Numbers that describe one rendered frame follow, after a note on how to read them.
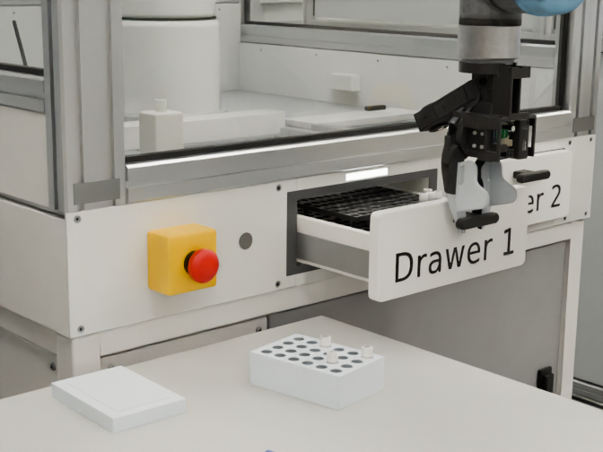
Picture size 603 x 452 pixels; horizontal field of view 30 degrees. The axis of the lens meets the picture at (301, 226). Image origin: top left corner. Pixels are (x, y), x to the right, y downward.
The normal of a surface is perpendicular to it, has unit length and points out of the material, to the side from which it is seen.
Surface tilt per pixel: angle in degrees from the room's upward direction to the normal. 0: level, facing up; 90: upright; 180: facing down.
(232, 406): 0
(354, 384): 90
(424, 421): 0
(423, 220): 90
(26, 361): 90
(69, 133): 90
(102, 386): 0
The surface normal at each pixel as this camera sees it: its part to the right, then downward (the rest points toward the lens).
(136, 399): 0.01, -0.97
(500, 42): 0.20, 0.21
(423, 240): 0.67, 0.18
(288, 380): -0.62, 0.17
